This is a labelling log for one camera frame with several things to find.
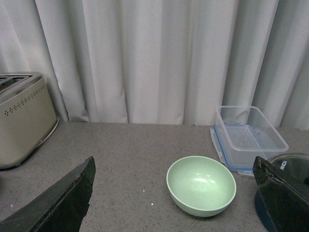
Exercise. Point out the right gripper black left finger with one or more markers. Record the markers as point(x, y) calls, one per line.
point(61, 208)

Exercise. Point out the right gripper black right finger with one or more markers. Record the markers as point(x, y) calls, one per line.
point(286, 198)

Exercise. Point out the green bowl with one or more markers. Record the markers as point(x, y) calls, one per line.
point(201, 186)

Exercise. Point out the dark blue pot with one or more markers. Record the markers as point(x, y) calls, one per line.
point(262, 213)

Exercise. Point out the glass pot lid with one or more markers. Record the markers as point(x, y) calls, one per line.
point(294, 164)

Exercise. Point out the clear container lid blue seal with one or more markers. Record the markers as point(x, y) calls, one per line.
point(238, 147)

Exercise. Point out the clear plastic food container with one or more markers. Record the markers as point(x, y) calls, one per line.
point(252, 116)

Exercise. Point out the cream toaster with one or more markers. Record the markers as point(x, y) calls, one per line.
point(27, 116)

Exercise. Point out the white curtain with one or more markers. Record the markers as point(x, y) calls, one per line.
point(163, 61)

